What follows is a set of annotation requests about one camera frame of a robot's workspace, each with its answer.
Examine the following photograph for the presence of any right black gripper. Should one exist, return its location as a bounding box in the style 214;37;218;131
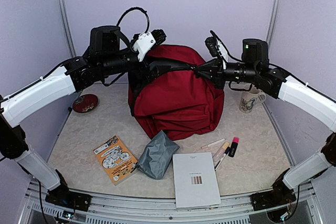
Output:
193;56;259;90

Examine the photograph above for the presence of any red backpack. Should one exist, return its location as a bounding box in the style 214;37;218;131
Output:
128;45;225;141

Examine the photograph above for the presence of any grey pencil pouch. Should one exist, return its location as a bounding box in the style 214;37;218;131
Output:
135;131;180;180

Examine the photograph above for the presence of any white notebook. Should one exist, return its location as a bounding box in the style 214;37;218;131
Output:
172;152;221;209

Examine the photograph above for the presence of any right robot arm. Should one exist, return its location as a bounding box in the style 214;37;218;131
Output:
194;35;335;208

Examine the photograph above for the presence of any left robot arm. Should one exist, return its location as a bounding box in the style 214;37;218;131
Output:
1;26;166;211

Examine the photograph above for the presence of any white printed mug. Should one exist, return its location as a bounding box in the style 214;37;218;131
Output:
239;88;267;113

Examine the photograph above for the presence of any red floral round case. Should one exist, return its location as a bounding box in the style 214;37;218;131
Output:
72;94;99;113

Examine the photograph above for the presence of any pink black highlighter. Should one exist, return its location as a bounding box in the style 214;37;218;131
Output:
228;137;239;157

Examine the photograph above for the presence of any clear pink pen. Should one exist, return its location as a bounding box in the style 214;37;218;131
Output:
201;138;225;150

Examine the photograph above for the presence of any beige capped marker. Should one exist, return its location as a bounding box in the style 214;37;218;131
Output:
213;142;230;163

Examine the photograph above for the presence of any green tipped black marker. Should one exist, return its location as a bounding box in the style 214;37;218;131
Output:
215;153;227;171

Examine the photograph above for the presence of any orange comic book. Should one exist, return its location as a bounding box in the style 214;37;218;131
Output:
93;135;138;185

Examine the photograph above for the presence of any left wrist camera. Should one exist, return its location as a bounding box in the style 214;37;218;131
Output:
131;29;166;62

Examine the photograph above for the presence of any right aluminium frame post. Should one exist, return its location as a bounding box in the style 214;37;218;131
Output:
266;0;281;46

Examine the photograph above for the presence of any aluminium frame post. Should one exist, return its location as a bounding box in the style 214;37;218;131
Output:
266;0;281;46
57;0;76;58

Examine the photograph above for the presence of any left aluminium frame post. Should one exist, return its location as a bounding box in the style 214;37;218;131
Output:
57;0;76;58

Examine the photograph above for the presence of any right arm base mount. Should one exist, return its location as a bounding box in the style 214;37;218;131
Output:
250;190;297;211

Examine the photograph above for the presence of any front aluminium rail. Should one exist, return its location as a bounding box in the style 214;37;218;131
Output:
18;182;323;223

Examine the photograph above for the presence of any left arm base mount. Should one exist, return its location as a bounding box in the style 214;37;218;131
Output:
45;190;91;212

